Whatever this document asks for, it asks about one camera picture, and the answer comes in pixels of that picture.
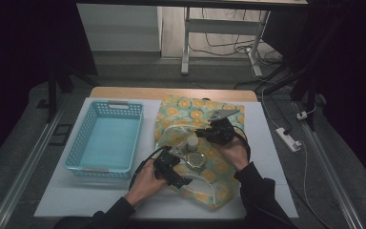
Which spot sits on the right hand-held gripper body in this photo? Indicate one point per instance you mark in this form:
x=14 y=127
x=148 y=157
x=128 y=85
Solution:
x=222 y=130

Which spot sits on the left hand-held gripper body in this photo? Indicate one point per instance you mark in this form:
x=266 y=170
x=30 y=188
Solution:
x=166 y=165

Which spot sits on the small white jar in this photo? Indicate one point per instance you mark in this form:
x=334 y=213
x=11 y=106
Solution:
x=193 y=143

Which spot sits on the orange fruit print bag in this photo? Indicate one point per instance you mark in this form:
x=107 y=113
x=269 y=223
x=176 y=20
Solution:
x=187 y=111

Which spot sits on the round metal tin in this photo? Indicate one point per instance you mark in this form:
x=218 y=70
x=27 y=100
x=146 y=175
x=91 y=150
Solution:
x=196 y=160

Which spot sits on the light blue plastic basket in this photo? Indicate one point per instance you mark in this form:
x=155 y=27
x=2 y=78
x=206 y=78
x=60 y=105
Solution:
x=108 y=140

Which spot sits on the person's right hand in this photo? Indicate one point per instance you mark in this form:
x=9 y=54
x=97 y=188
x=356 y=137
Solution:
x=236 y=154

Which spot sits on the person's left hand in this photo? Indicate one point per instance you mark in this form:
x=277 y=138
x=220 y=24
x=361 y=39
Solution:
x=144 y=184

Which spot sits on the white power strip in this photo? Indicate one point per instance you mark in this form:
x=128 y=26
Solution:
x=287 y=139

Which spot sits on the small white adapter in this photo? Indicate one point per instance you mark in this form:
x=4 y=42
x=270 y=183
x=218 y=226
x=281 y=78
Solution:
x=302 y=115

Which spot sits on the black metal stand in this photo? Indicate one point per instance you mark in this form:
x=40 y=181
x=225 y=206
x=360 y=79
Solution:
x=51 y=95
x=308 y=95

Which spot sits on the black floor plate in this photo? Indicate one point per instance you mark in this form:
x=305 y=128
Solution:
x=61 y=135

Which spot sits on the white cabinet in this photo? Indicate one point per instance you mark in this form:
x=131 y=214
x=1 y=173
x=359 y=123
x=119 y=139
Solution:
x=117 y=28

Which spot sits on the dark curtain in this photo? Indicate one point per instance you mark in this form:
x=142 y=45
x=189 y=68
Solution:
x=19 y=63
x=349 y=79

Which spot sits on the white frame desk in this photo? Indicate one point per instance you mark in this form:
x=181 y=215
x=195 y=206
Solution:
x=219 y=27

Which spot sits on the metal floor rail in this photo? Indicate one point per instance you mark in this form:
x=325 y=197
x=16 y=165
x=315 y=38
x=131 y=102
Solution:
x=25 y=171
x=327 y=171

